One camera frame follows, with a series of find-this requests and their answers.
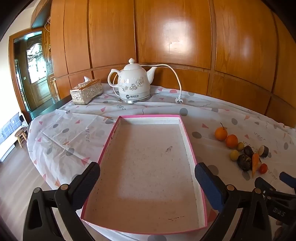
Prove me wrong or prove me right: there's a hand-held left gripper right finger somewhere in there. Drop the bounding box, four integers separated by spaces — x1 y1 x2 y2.
194 162 270 241

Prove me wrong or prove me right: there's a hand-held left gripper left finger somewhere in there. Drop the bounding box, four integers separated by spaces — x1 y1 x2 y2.
23 161 101 241

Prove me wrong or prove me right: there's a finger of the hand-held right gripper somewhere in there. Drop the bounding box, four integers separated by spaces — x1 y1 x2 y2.
254 177 281 200
279 172 296 194

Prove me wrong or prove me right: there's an orange carrot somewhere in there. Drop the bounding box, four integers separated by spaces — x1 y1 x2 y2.
252 153 260 179

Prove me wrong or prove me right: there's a large dark round fruit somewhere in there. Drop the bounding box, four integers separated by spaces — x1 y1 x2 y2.
237 154 253 171

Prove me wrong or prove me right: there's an eggplant slice with white face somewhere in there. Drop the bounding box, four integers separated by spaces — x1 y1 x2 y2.
258 145 269 158

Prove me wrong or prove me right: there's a dark purple eggplant piece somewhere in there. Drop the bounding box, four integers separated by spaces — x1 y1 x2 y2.
243 146 255 158

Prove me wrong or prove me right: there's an orange without stem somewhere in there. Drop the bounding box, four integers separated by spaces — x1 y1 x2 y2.
225 134 238 149

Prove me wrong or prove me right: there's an orange with stem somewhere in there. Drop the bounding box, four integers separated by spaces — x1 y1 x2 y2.
215 123 228 141

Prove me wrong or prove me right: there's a pink shallow cardboard box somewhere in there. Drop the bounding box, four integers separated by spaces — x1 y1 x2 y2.
80 114 208 235

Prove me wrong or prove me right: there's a white patterned tablecloth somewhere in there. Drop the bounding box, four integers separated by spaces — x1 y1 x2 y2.
26 83 296 241

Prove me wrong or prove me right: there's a small wooden stool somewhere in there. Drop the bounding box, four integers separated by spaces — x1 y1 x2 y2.
15 129 28 149

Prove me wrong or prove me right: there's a silver ornate tissue box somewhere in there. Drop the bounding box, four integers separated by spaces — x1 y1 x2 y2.
70 79 103 106

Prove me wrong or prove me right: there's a silver kettle base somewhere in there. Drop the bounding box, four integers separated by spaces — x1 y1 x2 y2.
120 95 152 105

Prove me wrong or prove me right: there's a blue checked sofa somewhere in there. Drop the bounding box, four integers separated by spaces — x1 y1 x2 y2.
0 112 23 163

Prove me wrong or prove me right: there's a wooden door with glass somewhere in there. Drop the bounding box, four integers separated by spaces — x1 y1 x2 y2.
20 35 55 110

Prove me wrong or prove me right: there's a white floral ceramic kettle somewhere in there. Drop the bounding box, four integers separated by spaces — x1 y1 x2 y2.
107 58 158 102

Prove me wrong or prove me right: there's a white power cord with plug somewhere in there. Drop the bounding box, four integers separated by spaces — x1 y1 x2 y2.
150 64 184 104

